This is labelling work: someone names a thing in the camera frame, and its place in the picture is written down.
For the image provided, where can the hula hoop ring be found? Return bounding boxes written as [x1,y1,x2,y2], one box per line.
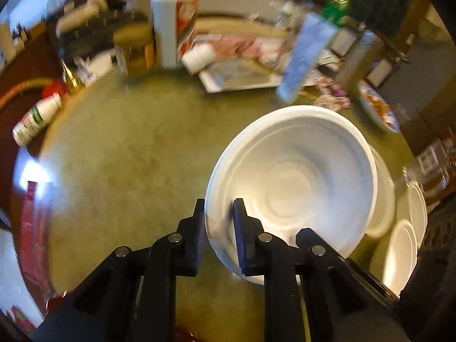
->
[0,76,53,110]

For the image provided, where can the brown glass jar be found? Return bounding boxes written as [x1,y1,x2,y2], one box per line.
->
[113,22,155,76]

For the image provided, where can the steel thermos flask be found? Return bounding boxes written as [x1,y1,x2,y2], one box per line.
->
[335,30,385,92]

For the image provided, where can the pink cloth on tray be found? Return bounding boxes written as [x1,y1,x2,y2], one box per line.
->
[209,35,287,63]

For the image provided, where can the clear glass pitcher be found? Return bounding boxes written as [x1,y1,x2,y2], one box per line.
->
[403,140,450,198]

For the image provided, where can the small white green bottle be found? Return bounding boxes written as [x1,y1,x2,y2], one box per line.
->
[12,92,63,147]

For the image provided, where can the large white foam bowl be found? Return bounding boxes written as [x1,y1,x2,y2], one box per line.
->
[369,219,418,296]

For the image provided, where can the blue white food plate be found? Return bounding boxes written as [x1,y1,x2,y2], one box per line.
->
[358,81,400,134]

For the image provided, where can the black quilted fur bag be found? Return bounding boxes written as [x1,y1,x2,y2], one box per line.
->
[56,0,148,67]

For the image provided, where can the cream plastic bowl with tab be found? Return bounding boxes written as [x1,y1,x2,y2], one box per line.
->
[366,147,396,239]

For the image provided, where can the small white foam bowl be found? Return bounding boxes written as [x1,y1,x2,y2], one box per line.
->
[205,105,377,274]

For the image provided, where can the cream plastic bowl right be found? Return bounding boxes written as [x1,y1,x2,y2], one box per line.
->
[396,182,428,248]

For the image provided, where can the red scalloped plate left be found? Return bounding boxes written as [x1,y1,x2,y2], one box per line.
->
[19,181,55,314]

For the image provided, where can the tall white blue tube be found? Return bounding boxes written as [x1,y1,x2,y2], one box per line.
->
[276,13,338,104]

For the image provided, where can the pink wrapped candies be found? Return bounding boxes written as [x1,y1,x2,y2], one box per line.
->
[313,76,352,112]

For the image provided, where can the white red liquor bottle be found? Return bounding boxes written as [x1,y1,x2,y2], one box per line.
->
[151,0,199,70]

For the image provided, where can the small white cup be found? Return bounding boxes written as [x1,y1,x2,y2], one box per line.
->
[181,42,216,75]

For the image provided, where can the white tray with books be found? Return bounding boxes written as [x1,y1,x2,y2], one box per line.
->
[198,59,281,93]

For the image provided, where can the green plastic bottle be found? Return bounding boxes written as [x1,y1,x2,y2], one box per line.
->
[321,0,350,27]

